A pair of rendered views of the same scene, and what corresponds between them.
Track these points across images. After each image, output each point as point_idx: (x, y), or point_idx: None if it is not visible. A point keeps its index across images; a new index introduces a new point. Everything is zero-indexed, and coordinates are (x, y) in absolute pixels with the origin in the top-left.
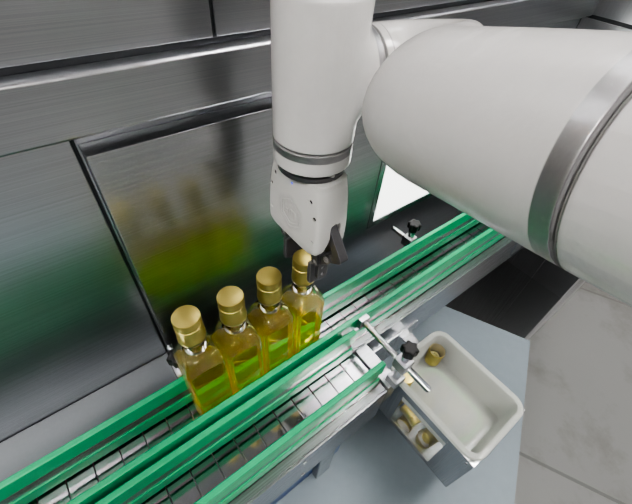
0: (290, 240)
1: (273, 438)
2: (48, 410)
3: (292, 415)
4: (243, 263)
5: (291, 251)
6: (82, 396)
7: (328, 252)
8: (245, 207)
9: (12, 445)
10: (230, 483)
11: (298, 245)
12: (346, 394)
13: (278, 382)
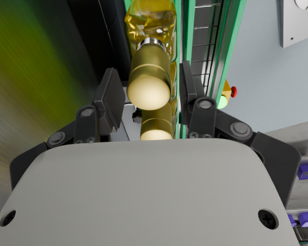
0: (117, 121)
1: (201, 55)
2: (125, 133)
3: (198, 34)
4: (69, 73)
5: (121, 98)
6: (122, 123)
7: (219, 134)
8: (12, 135)
9: (133, 139)
10: (218, 106)
11: (116, 90)
12: (244, 6)
13: (188, 59)
